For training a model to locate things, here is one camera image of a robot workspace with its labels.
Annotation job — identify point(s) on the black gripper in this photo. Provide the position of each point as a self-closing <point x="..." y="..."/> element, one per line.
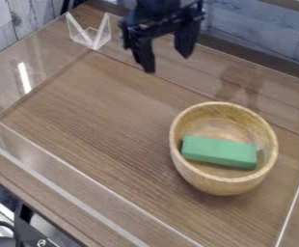
<point x="165" y="16"/>

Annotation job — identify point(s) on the round wooden bowl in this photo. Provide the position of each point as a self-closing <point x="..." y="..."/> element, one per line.
<point x="222" y="120"/>

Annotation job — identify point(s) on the green rectangular stick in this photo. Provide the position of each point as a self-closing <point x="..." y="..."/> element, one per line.
<point x="219" y="151"/>

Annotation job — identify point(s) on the clear acrylic corner bracket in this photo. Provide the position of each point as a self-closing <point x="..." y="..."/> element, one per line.
<point x="91" y="38"/>

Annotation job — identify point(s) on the clear acrylic tray wall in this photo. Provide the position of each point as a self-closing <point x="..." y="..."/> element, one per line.
<point x="99" y="217"/>

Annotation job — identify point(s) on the black table frame bracket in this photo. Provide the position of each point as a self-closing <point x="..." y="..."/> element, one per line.
<point x="28" y="237"/>

